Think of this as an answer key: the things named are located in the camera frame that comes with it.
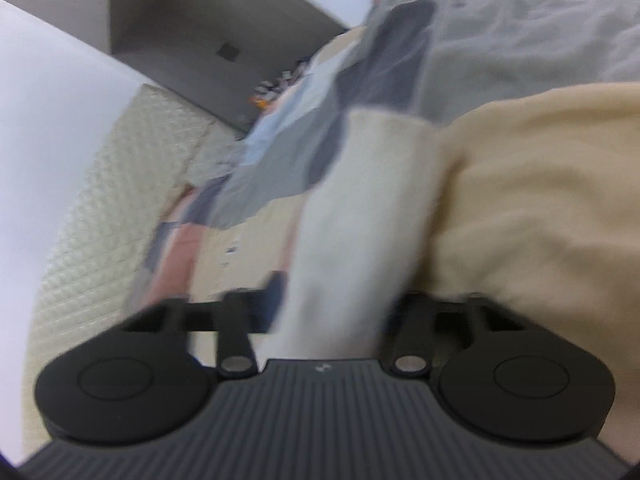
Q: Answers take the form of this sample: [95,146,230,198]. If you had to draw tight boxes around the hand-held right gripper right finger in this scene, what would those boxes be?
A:
[384,291,526,379]

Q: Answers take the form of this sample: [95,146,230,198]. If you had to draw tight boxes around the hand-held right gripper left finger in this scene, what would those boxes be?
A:
[122,271,288,379]

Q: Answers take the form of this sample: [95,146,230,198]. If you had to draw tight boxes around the white fluffy blanket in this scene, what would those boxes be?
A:
[270,82,640,467]

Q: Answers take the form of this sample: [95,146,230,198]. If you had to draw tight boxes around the cream quilted headboard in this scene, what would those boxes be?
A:
[27,84,251,413]

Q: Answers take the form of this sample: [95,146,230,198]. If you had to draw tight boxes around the row of cosmetic bottles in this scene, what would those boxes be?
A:
[249,59,313,112]

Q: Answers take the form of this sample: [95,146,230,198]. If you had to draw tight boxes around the patchwork checkered duvet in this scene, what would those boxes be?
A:
[124,0,640,313]

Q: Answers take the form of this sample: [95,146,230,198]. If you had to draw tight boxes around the grey wall niche shelf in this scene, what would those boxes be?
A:
[0,0,353,133]

